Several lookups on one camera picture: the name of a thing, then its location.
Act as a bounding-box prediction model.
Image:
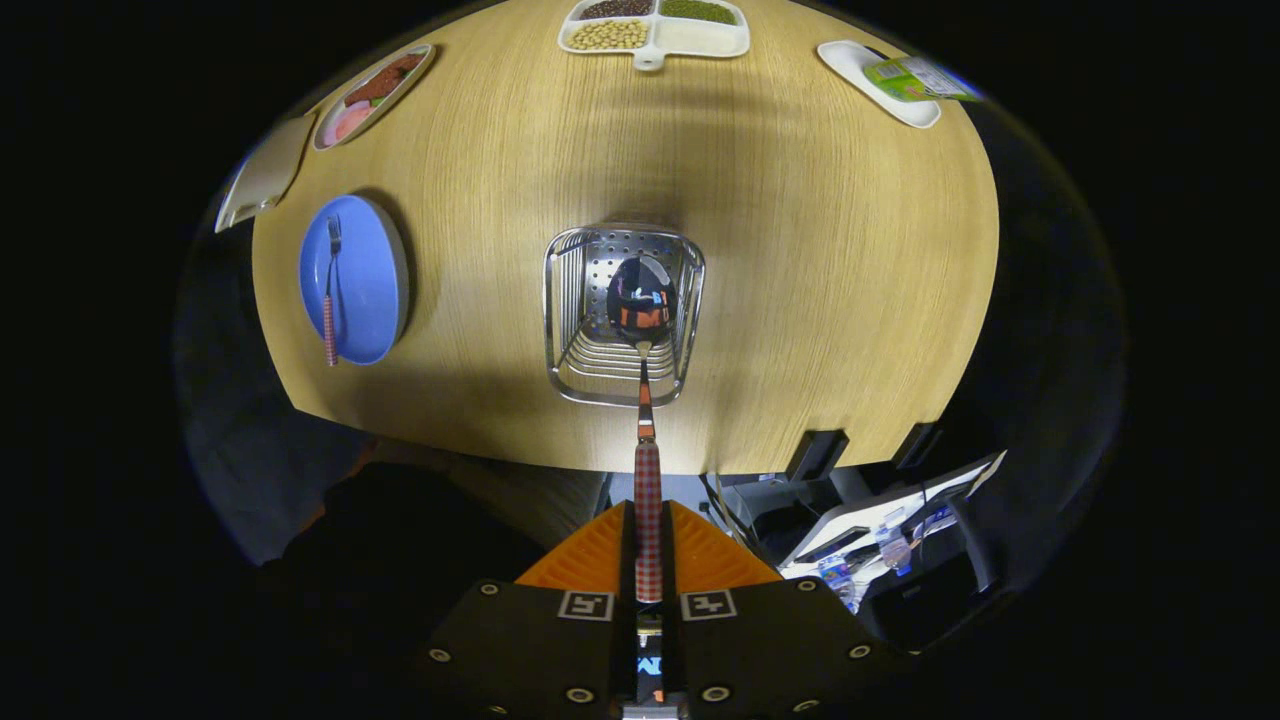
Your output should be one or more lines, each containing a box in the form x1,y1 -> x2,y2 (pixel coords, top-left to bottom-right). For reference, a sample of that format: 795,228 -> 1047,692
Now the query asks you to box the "person's body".
250,437 -> 611,720

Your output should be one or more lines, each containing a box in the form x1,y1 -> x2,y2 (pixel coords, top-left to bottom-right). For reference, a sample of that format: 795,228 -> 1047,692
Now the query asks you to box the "green beans pile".
660,0 -> 739,25

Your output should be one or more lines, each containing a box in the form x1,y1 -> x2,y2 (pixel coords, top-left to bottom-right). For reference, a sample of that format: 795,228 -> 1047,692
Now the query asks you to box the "fork with red checked handle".
321,215 -> 343,368

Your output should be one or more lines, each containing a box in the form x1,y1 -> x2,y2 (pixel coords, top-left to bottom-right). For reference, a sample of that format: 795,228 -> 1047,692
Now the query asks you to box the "spoon with red checked handle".
606,255 -> 680,606

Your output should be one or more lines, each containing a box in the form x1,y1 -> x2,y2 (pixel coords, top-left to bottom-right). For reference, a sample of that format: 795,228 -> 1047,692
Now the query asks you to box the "clear plastic bottle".
876,508 -> 913,571
820,555 -> 861,611

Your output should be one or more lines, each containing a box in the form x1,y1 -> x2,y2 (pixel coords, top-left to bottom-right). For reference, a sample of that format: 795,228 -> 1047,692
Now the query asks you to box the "metal wire cutlery basket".
543,223 -> 707,409

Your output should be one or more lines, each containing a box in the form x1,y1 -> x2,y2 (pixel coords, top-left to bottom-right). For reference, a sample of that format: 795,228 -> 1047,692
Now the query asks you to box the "white oval food plate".
312,43 -> 437,152

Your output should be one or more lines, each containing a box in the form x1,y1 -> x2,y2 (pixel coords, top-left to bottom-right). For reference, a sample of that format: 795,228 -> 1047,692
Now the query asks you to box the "white divided dish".
557,0 -> 751,73

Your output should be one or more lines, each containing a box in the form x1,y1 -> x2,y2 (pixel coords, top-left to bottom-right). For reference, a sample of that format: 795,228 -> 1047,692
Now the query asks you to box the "black metal stand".
950,495 -> 1001,596

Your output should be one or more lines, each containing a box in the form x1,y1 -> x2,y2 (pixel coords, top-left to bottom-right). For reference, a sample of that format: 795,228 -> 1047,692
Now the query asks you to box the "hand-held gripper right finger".
662,500 -> 911,720

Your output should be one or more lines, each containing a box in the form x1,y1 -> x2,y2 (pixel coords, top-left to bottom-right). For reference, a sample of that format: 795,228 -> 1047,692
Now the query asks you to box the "green label bottle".
864,56 -> 986,104

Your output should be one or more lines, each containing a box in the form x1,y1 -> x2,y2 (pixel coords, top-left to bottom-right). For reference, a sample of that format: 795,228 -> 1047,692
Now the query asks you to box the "blue round plate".
298,193 -> 411,367

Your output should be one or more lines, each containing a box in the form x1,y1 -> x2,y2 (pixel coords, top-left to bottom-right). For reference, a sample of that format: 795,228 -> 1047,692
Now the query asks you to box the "yellow soybeans pile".
566,20 -> 649,51

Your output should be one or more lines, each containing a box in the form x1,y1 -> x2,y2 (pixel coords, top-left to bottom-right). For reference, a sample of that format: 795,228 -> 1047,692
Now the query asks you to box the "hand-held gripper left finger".
420,500 -> 641,720

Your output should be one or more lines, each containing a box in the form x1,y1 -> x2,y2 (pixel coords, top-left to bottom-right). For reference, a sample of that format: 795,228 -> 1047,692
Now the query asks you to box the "small white plate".
817,40 -> 942,130

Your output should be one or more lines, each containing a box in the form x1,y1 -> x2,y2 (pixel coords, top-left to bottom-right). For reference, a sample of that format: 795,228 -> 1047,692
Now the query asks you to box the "white side table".
778,452 -> 1006,581

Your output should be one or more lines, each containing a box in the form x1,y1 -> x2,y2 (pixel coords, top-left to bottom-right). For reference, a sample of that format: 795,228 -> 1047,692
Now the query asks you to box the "black table clamp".
893,422 -> 943,471
785,430 -> 850,483

